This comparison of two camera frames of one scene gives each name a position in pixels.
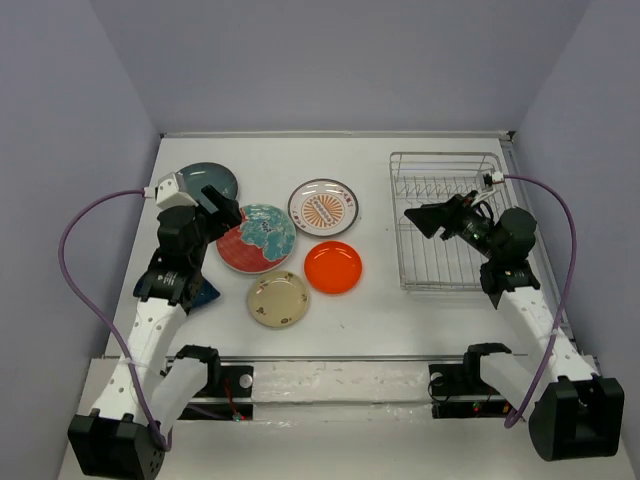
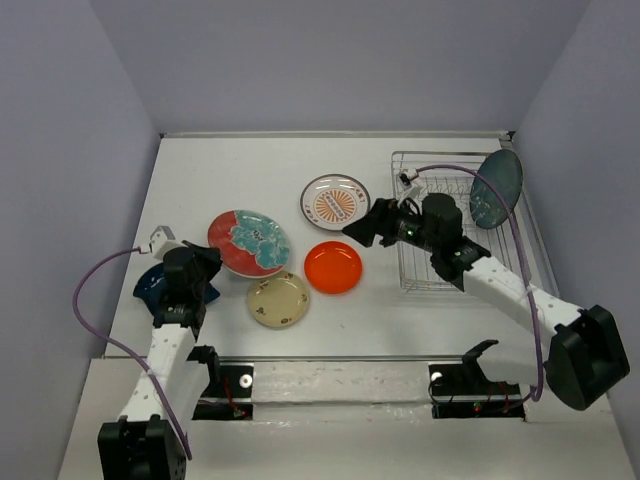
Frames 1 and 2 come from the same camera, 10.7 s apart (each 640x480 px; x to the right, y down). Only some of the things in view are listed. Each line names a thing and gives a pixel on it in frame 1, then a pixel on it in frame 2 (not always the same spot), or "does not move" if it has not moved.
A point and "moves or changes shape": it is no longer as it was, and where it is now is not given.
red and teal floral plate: x=264 y=241 moves or changes shape
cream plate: x=278 y=300 does not move
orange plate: x=333 y=267 does not move
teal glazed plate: x=197 y=175 -> x=503 y=171
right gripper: x=449 y=215 -> x=381 y=219
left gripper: x=226 y=206 -> x=210 y=255
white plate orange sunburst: x=323 y=207 moves or changes shape
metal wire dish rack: x=446 y=261 does not move
